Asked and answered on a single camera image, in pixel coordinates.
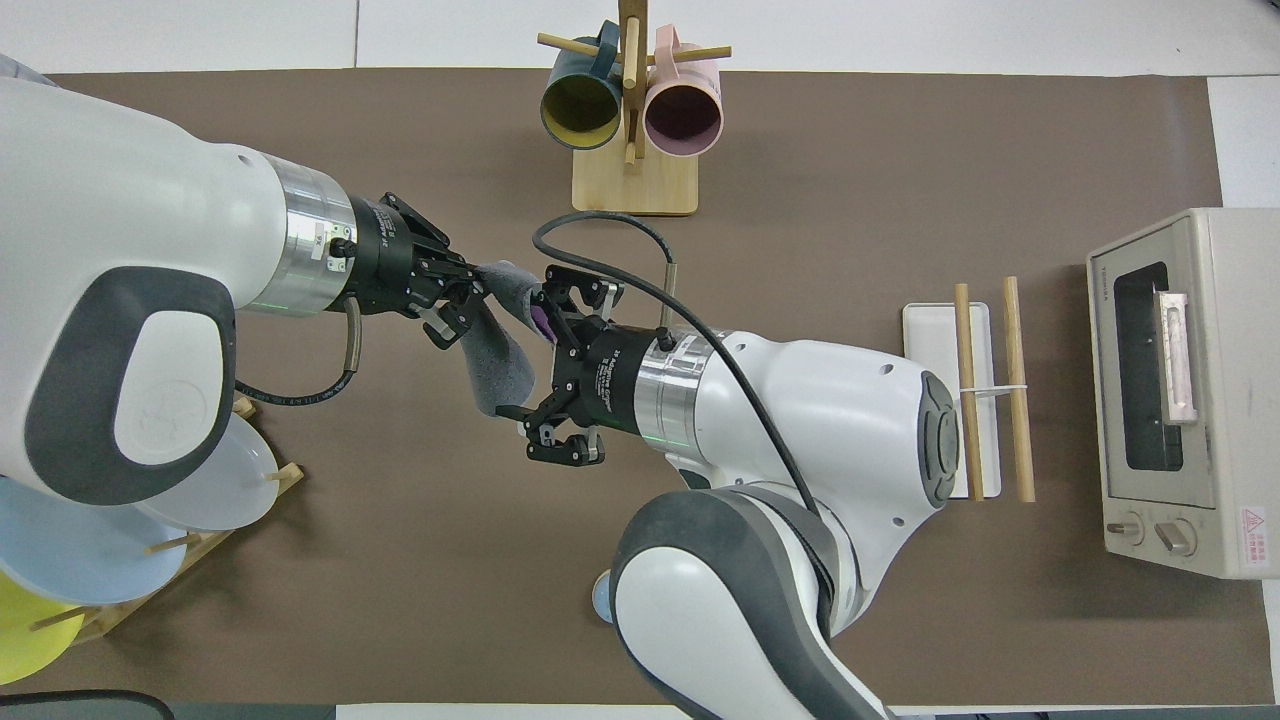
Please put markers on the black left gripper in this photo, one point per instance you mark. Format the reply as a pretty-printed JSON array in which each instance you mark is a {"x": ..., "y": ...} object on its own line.
[{"x": 395, "y": 260}]

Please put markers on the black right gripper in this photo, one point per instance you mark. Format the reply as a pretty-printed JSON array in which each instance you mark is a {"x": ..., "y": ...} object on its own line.
[{"x": 605, "y": 380}]

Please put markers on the purple and grey towel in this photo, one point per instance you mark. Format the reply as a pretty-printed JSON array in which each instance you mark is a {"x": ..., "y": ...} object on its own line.
[{"x": 495, "y": 350}]

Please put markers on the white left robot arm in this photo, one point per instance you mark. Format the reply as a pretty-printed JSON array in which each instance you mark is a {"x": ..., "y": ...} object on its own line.
[{"x": 120, "y": 250}]

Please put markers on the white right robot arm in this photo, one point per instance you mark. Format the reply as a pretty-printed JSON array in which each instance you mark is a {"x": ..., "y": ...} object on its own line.
[{"x": 820, "y": 420}]

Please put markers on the wooden plate rack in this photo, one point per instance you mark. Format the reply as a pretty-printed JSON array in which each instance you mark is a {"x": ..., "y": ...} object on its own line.
[{"x": 205, "y": 545}]

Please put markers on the white towel rack wooden bars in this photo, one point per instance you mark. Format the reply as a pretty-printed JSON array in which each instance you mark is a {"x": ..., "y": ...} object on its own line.
[{"x": 940, "y": 350}]

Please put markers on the wooden mug tree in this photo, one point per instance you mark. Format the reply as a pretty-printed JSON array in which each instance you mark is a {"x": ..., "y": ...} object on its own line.
[{"x": 635, "y": 185}]

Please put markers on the blue service bell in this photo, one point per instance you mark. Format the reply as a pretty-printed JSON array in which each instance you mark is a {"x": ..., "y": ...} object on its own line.
[{"x": 602, "y": 598}]

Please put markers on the dark teal mug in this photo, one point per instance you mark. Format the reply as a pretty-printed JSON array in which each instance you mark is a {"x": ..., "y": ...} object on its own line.
[{"x": 580, "y": 105}]

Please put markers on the pink mug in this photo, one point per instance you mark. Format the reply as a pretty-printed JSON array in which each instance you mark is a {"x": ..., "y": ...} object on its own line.
[{"x": 683, "y": 115}]

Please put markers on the grey plate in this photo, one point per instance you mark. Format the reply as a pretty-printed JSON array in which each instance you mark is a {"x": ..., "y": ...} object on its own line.
[{"x": 235, "y": 480}]

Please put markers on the brown table mat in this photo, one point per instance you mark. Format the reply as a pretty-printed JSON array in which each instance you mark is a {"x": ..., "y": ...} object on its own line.
[{"x": 800, "y": 180}]

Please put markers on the light blue plate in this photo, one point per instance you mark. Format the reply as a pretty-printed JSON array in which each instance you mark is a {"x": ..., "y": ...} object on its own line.
[{"x": 90, "y": 555}]

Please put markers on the yellow plate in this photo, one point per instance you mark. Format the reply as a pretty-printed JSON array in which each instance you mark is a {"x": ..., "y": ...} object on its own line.
[{"x": 25, "y": 630}]

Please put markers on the beige toaster oven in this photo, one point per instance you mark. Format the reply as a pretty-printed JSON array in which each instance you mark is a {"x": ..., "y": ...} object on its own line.
[{"x": 1230, "y": 400}]

